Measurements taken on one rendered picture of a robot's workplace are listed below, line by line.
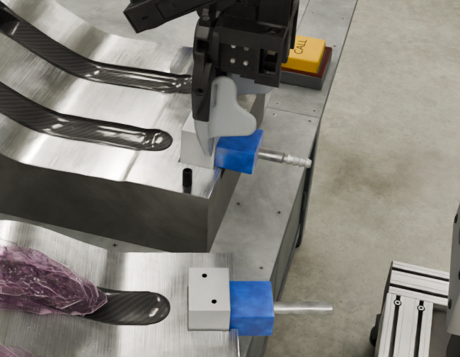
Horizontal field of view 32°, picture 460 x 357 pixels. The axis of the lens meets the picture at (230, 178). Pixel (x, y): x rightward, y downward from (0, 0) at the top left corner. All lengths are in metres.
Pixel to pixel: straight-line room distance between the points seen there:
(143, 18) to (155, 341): 0.29
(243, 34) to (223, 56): 0.04
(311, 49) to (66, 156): 0.41
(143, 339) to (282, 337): 1.11
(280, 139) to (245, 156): 0.21
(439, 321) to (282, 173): 0.74
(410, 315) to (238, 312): 0.91
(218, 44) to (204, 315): 0.24
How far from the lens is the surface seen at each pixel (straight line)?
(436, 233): 2.11
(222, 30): 0.72
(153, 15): 0.76
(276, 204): 0.93
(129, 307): 0.75
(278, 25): 0.72
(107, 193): 0.84
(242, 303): 0.73
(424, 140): 2.39
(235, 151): 0.81
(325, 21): 1.26
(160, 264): 0.78
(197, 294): 0.72
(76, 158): 0.85
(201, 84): 0.74
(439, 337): 1.61
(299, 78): 1.10
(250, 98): 0.95
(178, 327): 0.73
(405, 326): 1.59
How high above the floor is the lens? 1.43
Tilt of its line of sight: 41 degrees down
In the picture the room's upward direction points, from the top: 4 degrees clockwise
